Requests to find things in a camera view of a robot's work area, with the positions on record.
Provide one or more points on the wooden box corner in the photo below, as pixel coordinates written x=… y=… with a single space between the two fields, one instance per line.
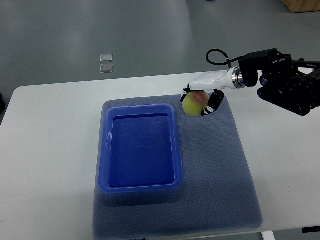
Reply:
x=302 y=6

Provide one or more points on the black table bracket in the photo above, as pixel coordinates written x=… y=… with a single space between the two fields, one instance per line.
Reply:
x=313 y=229

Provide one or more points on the grey blue mesh mat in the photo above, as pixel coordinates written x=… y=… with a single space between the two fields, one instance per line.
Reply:
x=217 y=192

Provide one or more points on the blue plastic tray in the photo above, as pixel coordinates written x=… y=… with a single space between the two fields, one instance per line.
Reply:
x=140 y=150

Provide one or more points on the upper metal floor plate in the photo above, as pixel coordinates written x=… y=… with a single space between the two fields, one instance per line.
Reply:
x=106 y=58

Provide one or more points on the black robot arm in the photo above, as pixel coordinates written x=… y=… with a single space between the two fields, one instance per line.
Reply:
x=293 y=85

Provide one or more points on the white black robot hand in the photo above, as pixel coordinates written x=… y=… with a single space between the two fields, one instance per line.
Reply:
x=214 y=83

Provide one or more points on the green red peach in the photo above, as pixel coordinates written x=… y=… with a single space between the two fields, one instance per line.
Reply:
x=195 y=102

